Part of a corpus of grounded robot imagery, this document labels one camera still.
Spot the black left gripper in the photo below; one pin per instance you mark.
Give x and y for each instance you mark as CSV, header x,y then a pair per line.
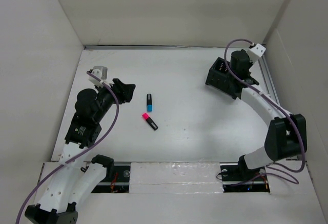
x,y
123,90

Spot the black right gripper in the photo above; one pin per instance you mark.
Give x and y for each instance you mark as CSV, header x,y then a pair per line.
x,y
250,63

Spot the blue-capped black highlighter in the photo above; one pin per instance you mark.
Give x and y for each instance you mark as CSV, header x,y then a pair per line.
x,y
149,103

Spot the pink-capped black highlighter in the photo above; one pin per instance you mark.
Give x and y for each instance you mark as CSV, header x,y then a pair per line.
x,y
150,121

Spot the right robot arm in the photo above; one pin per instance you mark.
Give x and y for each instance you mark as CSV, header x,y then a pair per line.
x,y
286,136

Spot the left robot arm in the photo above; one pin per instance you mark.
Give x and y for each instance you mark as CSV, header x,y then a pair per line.
x,y
72,181

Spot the black two-compartment desk organizer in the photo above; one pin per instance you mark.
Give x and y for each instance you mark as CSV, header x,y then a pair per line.
x,y
220,78

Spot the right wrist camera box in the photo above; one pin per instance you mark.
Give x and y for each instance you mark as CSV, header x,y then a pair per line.
x,y
255,52

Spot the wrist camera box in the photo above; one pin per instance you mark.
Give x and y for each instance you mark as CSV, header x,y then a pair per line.
x,y
255,52
98,75

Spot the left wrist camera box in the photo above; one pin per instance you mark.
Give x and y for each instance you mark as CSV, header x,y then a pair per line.
x,y
98,75

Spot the aluminium rail at back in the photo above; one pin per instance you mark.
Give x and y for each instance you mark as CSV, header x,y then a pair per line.
x,y
138,47

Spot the front mounting rail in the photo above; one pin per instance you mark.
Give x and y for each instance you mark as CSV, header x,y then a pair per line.
x,y
177,178

